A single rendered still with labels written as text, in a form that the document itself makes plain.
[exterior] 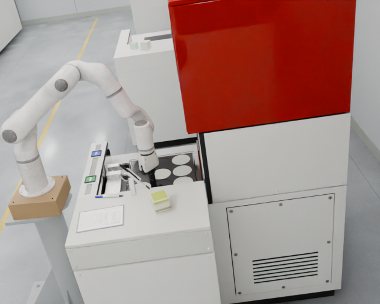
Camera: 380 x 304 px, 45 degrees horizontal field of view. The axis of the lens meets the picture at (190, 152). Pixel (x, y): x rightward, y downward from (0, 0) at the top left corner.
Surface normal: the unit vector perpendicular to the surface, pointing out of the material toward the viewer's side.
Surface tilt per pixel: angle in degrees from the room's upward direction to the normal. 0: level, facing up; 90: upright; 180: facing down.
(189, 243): 90
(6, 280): 0
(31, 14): 90
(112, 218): 0
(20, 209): 90
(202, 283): 90
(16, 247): 0
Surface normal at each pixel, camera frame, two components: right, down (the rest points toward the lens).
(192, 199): -0.13, -0.85
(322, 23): 0.06, 0.51
